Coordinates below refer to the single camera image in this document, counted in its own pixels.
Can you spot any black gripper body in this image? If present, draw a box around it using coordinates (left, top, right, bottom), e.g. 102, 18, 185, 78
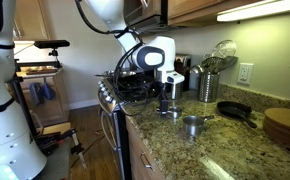
158, 81, 173, 102

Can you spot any medium steel measuring cup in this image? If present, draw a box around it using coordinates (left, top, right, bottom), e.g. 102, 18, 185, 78
156, 105, 183, 120

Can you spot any large steel measuring cup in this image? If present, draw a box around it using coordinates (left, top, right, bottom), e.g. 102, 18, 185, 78
182, 114, 216, 138

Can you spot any small steel canister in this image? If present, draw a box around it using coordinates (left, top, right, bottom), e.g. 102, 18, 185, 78
170, 83, 185, 101

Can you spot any dark countertop appliance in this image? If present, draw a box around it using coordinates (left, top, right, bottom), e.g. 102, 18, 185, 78
173, 53, 193, 92

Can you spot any steel ladle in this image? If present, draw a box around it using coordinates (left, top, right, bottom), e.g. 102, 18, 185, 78
189, 64, 205, 76

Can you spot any steel utensil holder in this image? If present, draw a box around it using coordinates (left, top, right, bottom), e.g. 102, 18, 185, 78
198, 71, 221, 103

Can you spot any dark slotted spoon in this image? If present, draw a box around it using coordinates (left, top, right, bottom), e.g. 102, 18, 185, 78
200, 56, 223, 75

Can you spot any stainless steel gas stove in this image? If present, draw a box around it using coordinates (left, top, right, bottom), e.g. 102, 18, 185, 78
95, 69, 168, 180

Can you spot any black cast iron skillet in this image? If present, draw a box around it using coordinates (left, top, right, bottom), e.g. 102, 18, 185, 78
216, 100, 259, 129

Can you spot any steel microwave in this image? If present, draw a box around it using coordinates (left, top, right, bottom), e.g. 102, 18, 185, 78
122, 0, 169, 30

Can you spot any black bar clamp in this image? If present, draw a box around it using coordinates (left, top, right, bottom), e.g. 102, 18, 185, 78
67, 128, 88, 170

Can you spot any light wooden base cabinet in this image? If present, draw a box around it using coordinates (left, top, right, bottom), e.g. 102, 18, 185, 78
19, 70, 71, 127

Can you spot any blue hanging cloth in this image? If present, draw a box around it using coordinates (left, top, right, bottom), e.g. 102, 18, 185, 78
40, 81, 57, 101
29, 82, 43, 106

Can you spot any round wooden board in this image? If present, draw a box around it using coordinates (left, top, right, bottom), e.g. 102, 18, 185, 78
263, 107, 290, 133
262, 120, 290, 152

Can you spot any grey robot platform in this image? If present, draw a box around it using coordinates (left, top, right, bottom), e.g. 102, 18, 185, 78
34, 139, 72, 180

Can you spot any under-cabinet light strip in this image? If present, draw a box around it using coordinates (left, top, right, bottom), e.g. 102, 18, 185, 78
216, 0, 290, 23

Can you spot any steel cabinet handle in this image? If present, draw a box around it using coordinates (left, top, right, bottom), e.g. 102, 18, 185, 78
139, 151, 155, 172

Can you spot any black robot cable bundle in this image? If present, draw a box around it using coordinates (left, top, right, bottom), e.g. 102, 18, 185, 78
74, 0, 169, 117

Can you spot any wire mesh skimmer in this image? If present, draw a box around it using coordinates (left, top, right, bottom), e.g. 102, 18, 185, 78
211, 39, 238, 60

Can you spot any thin floor cable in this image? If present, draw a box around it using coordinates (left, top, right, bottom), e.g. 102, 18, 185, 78
69, 132, 107, 168

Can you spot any white wall outlet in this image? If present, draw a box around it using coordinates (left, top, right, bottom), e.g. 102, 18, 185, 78
236, 62, 255, 85

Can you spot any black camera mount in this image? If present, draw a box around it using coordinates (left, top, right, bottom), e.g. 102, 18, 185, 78
48, 48, 61, 69

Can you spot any black stereo camera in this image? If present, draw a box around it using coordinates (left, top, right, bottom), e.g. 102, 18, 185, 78
33, 39, 71, 50

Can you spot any light wooden wall cabinet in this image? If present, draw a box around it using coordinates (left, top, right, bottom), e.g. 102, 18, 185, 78
12, 0, 52, 42

